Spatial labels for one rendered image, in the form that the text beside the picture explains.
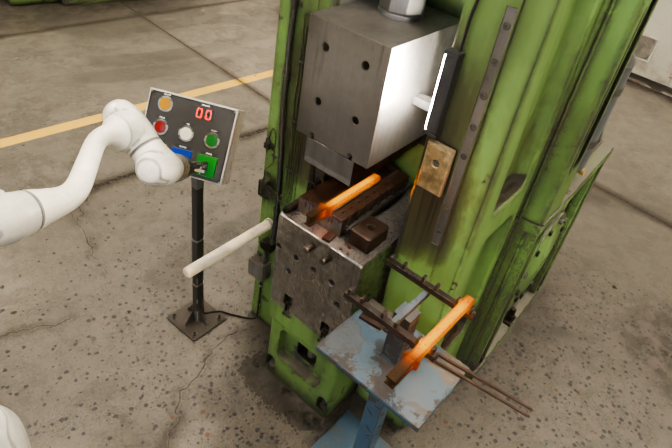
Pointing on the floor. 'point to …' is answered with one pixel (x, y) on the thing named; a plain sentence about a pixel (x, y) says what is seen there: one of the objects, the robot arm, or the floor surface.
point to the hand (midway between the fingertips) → (201, 165)
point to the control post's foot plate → (186, 322)
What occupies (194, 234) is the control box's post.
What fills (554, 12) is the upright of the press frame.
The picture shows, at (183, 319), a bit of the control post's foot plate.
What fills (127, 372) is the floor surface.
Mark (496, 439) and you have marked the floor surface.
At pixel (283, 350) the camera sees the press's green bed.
